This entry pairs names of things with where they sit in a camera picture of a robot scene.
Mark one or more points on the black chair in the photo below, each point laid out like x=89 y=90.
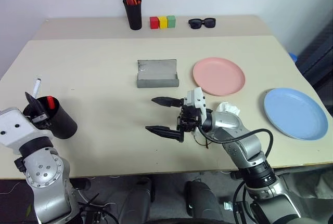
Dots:
x=316 y=57

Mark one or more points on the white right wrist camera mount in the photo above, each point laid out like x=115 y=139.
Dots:
x=196 y=99

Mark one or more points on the short black cup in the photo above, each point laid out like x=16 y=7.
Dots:
x=62 y=122

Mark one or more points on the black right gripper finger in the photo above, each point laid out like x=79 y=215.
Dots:
x=167 y=102
x=166 y=132

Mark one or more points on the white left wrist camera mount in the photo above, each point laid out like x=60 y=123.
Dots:
x=15 y=128

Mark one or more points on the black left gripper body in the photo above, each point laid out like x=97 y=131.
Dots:
x=41 y=121

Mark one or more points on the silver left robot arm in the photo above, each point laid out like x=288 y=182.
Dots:
x=46 y=182

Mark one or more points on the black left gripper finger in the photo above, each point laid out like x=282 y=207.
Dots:
x=32 y=102

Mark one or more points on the tall black pen holder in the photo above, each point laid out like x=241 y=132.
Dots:
x=134 y=16

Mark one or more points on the blue plate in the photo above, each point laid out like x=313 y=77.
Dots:
x=295 y=113

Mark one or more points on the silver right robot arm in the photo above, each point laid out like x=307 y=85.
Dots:
x=244 y=146

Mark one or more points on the white marker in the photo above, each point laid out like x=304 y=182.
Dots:
x=36 y=87

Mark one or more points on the dark rounded grey shape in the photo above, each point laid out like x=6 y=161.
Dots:
x=138 y=200
x=203 y=200

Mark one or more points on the yellow block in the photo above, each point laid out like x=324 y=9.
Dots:
x=163 y=23

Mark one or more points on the pink plate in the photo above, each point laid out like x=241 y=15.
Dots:
x=219 y=76

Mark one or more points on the grey metal tray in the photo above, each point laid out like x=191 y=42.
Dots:
x=157 y=74

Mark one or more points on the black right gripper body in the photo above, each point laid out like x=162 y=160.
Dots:
x=189 y=120

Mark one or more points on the crumpled white tissue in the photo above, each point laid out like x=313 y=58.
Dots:
x=229 y=107

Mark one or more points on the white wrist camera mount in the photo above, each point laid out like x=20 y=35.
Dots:
x=196 y=99
x=15 y=128

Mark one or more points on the green block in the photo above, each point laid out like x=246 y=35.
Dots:
x=171 y=21

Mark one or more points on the red block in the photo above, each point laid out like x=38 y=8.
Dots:
x=154 y=23

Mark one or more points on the black sunglasses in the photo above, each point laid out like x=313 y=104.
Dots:
x=202 y=23

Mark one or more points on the thin-framed eyeglasses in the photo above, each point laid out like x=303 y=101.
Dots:
x=205 y=142

